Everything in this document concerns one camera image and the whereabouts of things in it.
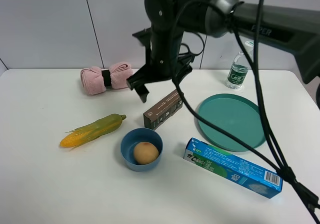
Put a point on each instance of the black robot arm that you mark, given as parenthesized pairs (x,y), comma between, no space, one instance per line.
(291,30)

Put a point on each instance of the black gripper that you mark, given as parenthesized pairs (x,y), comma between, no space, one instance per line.
(165,42)

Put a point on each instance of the blue toothpaste box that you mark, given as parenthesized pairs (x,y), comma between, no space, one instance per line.
(238,170)

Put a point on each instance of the toy corn cob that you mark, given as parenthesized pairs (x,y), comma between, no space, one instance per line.
(92,131)

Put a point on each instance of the blue bowl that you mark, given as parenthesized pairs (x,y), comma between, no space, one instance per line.
(134,137)

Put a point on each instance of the tan round fruit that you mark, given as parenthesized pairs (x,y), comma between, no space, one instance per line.
(145,153)

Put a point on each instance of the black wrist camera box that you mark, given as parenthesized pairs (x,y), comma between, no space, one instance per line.
(143,37)

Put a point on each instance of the brown cardboard box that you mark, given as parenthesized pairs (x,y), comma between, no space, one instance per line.
(162,110)

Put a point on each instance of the pink rolled towel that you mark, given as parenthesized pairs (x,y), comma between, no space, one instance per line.
(96,80)

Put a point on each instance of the teal round plate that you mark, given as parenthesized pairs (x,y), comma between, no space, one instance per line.
(235,114)

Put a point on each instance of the clear water bottle green label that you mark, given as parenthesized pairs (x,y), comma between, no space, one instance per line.
(238,71)

